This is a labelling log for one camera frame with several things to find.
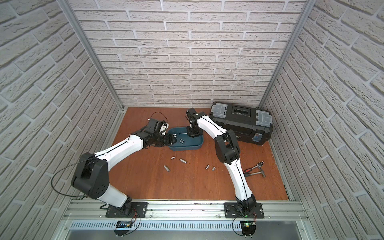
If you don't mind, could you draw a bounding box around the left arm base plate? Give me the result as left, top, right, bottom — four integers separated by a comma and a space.
106, 201, 149, 218

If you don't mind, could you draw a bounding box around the red black screwdriver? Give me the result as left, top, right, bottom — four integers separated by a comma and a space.
243, 168, 254, 175

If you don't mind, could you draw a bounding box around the aluminium floor rail left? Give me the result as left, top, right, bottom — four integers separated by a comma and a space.
80, 109, 127, 187

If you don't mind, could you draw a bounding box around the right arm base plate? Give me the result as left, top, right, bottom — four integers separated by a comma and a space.
223, 202, 265, 219

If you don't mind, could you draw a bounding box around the teal plastic storage box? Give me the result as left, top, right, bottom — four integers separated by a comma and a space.
168, 127, 204, 152

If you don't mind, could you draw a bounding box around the controller board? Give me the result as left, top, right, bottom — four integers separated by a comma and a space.
240, 221, 257, 238
114, 221, 136, 237

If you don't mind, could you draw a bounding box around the right controller board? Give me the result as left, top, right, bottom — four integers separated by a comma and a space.
240, 221, 257, 238

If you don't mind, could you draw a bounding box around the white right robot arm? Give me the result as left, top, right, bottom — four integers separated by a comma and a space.
186, 108, 257, 216

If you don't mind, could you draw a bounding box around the aluminium corner post right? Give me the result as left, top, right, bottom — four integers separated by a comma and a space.
258, 0, 316, 108

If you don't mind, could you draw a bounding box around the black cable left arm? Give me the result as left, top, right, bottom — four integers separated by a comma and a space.
50, 163, 88, 198

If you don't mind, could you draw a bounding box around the black grey toolbox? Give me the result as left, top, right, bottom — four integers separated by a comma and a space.
209, 102, 273, 146

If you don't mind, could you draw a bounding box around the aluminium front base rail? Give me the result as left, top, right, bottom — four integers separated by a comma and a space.
53, 199, 315, 240

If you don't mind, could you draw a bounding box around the left controller board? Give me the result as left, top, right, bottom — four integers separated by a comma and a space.
114, 221, 136, 237

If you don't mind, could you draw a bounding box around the chrome ratchet wrench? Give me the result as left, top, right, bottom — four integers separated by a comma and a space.
251, 162, 264, 170

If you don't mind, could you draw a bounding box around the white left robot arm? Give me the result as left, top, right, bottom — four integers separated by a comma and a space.
71, 119, 176, 208

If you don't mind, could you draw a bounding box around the aluminium corner post left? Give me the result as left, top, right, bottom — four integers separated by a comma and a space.
58, 0, 125, 111

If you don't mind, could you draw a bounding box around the aluminium corner post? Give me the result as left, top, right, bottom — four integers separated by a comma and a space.
58, 0, 125, 111
258, 0, 316, 108

